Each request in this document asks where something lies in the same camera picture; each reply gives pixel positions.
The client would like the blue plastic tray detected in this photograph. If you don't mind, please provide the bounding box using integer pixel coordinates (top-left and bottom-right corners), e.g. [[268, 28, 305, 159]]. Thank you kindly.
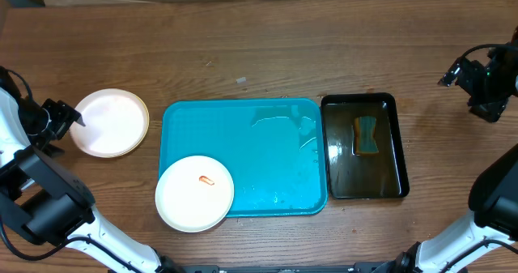
[[159, 98, 328, 218]]

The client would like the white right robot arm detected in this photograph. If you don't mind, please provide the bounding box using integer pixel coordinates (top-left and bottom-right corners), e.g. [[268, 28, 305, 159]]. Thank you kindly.
[[376, 36, 517, 273]]

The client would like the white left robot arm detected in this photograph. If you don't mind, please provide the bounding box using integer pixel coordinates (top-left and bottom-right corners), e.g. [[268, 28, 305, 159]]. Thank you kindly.
[[1, 68, 181, 272]]

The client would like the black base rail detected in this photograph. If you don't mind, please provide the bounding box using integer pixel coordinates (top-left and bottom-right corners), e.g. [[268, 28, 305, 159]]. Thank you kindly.
[[108, 261, 469, 273]]

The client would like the yellow plate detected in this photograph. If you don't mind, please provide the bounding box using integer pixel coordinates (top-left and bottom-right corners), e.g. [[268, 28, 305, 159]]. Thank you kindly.
[[121, 91, 151, 156]]

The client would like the black water tray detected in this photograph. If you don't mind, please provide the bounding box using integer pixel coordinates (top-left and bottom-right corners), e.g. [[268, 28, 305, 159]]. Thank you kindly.
[[321, 92, 410, 199]]

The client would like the white plate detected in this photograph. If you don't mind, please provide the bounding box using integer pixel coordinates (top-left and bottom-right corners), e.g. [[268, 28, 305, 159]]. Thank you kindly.
[[70, 88, 130, 158], [155, 156, 235, 232]]

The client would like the green yellow sponge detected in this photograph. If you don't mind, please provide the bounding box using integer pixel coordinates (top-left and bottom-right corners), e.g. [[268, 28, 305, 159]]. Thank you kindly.
[[354, 116, 379, 156]]

